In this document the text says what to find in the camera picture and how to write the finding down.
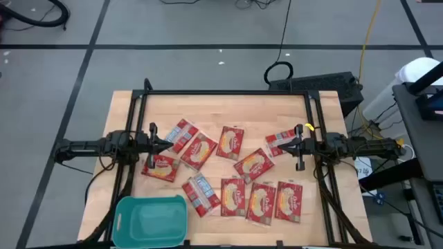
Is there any black desk crossbar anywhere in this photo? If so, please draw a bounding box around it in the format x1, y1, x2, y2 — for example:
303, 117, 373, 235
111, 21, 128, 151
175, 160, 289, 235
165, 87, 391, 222
359, 158, 425, 192

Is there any black aluminium table frame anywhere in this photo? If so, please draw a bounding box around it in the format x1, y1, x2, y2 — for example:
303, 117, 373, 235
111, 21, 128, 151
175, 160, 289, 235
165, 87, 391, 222
81, 77, 373, 249

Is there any teal plastic basket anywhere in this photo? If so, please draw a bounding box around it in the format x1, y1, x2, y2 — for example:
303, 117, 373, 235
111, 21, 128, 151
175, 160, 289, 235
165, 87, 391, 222
111, 194, 189, 249

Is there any black keyboard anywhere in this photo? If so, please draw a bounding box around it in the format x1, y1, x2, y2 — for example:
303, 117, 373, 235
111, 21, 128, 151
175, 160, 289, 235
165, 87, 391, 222
431, 183, 443, 225

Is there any yellow extension cable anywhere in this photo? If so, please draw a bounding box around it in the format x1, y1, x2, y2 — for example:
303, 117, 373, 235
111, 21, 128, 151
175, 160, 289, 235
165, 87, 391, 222
356, 0, 406, 153

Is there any black looped cable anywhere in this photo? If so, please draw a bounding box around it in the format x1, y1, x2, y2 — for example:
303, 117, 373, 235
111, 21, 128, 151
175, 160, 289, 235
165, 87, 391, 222
263, 0, 295, 86

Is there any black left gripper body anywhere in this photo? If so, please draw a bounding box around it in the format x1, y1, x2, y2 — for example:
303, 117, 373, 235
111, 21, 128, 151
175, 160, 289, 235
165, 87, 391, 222
133, 122, 159, 169

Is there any grey desk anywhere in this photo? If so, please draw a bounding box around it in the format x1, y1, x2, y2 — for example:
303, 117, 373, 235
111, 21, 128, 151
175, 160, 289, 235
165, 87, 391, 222
392, 82, 443, 249

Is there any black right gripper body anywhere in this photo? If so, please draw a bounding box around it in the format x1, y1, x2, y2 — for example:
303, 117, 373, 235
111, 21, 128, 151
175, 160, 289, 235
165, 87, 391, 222
295, 124, 318, 172

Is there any thick black hose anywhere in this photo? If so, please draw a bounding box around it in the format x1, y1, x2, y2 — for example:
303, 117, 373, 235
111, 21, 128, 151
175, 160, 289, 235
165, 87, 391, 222
0, 0, 71, 31

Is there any black computer case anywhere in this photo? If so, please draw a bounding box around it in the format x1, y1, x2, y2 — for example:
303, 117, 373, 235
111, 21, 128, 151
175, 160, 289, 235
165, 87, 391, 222
269, 71, 365, 118

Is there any white bin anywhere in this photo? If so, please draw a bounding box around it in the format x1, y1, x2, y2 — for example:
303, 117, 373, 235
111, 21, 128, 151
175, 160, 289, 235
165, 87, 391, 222
361, 57, 442, 131

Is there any white paper sheet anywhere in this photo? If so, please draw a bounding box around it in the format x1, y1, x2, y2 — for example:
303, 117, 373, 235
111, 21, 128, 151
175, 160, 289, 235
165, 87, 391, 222
353, 157, 373, 190

